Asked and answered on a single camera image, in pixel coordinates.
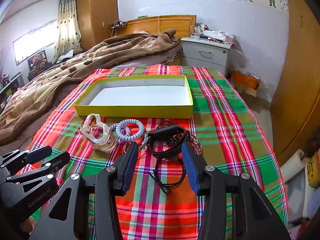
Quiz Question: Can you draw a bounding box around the brown beaded chain bracelet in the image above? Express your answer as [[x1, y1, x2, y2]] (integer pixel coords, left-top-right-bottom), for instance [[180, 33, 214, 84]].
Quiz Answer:
[[155, 120, 205, 156]]

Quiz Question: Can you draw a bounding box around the black smart band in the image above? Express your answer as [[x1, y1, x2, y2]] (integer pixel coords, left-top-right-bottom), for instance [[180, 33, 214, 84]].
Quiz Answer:
[[147, 125, 188, 160]]

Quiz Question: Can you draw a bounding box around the cluttered side desk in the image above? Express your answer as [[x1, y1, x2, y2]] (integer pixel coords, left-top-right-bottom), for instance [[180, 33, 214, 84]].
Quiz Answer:
[[0, 72, 25, 111]]

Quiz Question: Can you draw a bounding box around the spotted cream curtain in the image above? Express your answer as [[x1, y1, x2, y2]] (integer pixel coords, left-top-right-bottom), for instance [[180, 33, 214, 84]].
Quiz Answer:
[[52, 0, 83, 62]]

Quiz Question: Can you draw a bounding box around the white paper roll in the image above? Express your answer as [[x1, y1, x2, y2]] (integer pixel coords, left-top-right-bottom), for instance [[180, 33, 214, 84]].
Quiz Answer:
[[279, 149, 307, 178]]

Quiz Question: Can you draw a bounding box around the tall wooden wardrobe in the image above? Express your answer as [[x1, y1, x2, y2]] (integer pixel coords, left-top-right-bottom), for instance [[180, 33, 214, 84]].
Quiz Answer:
[[74, 0, 120, 52]]

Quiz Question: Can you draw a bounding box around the white two-drawer nightstand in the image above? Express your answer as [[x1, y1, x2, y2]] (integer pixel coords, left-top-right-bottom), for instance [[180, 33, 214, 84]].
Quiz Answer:
[[180, 36, 232, 78]]

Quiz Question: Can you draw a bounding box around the silver wire bangle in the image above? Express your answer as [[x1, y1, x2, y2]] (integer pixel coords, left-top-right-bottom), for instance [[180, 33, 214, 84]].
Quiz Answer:
[[122, 133, 151, 156]]

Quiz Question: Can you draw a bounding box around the black elastic hair cord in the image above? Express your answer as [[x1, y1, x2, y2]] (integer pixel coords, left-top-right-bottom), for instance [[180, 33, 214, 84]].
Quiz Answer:
[[149, 158, 187, 195]]

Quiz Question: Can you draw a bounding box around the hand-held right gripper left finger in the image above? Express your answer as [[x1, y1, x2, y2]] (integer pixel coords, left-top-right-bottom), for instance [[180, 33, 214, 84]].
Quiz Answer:
[[29, 141, 140, 240]]

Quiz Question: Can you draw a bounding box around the wooden wardrobe door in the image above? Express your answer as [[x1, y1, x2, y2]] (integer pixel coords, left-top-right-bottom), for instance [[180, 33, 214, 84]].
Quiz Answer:
[[269, 0, 320, 158]]

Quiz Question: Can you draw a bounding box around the lilac spiral hair tie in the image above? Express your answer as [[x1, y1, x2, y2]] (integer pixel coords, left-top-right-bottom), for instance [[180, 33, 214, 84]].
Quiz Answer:
[[109, 124, 131, 145]]

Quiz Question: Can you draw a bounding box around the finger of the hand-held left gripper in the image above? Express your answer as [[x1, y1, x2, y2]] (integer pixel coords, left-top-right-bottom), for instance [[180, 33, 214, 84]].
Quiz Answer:
[[6, 151, 71, 189], [0, 146, 53, 174]]

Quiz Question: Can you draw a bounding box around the orange storage box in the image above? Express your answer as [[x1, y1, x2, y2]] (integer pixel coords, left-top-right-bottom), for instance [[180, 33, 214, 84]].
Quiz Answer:
[[231, 71, 261, 91]]

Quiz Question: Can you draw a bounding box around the red green plaid blanket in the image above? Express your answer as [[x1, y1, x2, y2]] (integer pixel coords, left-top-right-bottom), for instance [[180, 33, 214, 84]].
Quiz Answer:
[[26, 64, 288, 240]]

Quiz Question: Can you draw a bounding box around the clear drinking glass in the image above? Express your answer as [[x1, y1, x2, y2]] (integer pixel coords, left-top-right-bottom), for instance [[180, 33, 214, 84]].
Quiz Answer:
[[189, 24, 201, 38]]

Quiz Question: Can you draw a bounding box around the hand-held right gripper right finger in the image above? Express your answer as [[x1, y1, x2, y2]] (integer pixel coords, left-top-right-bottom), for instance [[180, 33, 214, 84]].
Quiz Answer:
[[181, 144, 292, 240]]

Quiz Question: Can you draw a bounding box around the bright window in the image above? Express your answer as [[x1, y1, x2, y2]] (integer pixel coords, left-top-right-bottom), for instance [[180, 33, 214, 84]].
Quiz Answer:
[[12, 18, 60, 66]]

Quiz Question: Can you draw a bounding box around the yellow package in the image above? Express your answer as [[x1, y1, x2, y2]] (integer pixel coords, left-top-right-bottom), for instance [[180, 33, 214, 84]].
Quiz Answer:
[[307, 152, 320, 188]]

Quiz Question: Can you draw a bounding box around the wooden bed headboard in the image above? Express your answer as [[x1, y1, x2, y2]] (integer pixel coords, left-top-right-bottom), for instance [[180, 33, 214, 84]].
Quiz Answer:
[[124, 14, 197, 40]]

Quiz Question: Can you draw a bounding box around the clear acrylic hair claw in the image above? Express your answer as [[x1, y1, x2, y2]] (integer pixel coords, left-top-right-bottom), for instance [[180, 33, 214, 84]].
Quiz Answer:
[[80, 113, 117, 153]]

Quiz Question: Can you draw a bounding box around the brown teddy bear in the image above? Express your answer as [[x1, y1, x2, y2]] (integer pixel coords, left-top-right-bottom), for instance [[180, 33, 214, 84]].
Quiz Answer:
[[27, 52, 51, 81]]

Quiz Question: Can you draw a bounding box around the pale blue spiral hair tie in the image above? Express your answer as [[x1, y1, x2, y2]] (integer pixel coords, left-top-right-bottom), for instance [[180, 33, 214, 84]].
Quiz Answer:
[[115, 118, 145, 141]]

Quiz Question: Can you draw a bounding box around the brown patterned fleece blanket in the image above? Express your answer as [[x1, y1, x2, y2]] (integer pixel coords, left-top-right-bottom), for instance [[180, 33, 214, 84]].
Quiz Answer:
[[0, 28, 183, 147]]

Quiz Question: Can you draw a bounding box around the yellow-green shallow cardboard box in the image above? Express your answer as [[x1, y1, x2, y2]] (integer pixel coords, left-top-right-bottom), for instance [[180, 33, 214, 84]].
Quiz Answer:
[[74, 74, 194, 119]]

